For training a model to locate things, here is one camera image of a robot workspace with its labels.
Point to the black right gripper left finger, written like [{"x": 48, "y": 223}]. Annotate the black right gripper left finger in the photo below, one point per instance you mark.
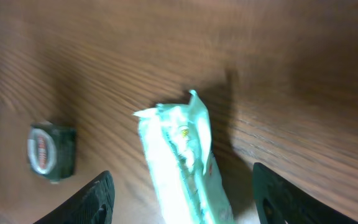
[{"x": 92, "y": 204}]

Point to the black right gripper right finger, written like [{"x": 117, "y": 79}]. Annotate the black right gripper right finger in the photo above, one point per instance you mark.
[{"x": 278, "y": 201}]

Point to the dark green round-label box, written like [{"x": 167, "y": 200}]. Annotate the dark green round-label box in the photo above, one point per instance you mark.
[{"x": 51, "y": 150}]

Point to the teal wrapper packet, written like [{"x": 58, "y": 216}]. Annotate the teal wrapper packet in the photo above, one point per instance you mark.
[{"x": 177, "y": 139}]

